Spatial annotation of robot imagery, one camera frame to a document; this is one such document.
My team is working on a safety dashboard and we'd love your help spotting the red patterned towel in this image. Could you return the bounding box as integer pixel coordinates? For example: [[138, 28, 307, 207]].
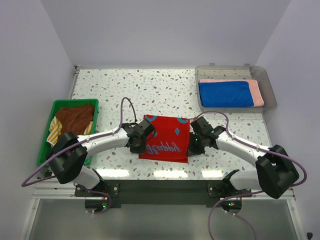
[[139, 115, 190, 164]]

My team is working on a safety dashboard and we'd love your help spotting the blue towel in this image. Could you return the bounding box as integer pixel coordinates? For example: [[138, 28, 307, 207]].
[[198, 81, 254, 108]]

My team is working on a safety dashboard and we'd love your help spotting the pink towel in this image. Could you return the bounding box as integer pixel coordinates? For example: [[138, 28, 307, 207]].
[[199, 79, 264, 107]]

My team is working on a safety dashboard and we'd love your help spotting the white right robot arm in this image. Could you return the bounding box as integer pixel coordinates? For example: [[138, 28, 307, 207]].
[[188, 116, 300, 199]]

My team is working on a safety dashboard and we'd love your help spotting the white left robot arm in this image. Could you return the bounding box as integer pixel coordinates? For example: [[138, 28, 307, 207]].
[[47, 119, 156, 197]]

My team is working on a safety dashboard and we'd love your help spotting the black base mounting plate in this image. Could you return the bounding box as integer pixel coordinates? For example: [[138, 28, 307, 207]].
[[74, 180, 249, 209]]

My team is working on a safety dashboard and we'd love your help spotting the brown towel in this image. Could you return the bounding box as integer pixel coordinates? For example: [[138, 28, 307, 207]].
[[55, 104, 95, 140]]

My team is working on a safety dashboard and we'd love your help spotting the clear plastic container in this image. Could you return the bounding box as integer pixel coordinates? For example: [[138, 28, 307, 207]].
[[194, 64, 277, 113]]

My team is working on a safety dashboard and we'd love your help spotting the yellow striped towel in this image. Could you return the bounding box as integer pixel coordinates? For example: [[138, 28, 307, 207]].
[[46, 116, 93, 147]]

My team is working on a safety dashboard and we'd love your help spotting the green plastic bin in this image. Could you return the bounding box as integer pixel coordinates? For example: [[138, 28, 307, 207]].
[[37, 98, 99, 166]]

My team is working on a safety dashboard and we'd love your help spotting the aluminium frame rail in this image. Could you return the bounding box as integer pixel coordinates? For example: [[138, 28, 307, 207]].
[[31, 65, 297, 201]]

